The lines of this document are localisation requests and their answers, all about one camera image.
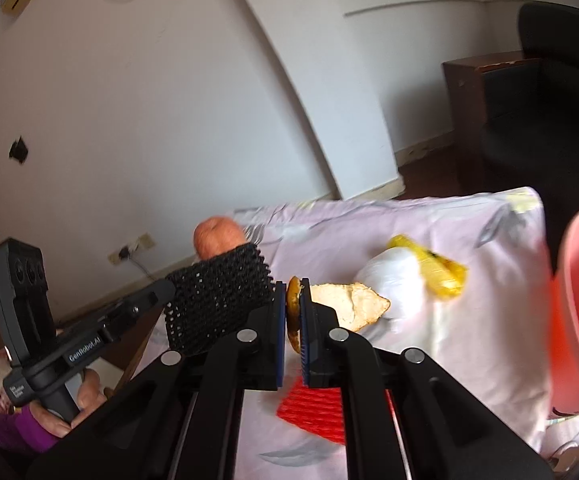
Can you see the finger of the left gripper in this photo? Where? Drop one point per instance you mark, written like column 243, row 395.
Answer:
column 139, row 302

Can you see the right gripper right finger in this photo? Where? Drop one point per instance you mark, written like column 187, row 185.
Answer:
column 405, row 417

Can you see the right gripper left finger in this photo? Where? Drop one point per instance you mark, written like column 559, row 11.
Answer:
column 179, row 418

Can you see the black foam net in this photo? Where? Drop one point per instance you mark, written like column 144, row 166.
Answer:
column 214, row 297

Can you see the red foam net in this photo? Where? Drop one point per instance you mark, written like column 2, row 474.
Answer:
column 316, row 411

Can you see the white plastic bag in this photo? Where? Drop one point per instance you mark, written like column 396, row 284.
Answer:
column 396, row 276

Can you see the left hand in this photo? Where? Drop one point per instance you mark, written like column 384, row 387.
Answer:
column 40, row 428

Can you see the red apple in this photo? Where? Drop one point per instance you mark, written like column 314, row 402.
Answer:
column 217, row 235

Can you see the yellow plastic bag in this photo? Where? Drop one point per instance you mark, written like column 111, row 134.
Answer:
column 444, row 277

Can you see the black leather armchair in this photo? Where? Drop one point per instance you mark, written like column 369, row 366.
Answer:
column 516, row 114

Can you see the wall power outlet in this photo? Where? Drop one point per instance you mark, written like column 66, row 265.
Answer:
column 140, row 244

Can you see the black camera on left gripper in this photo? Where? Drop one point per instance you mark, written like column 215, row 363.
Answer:
column 26, row 325

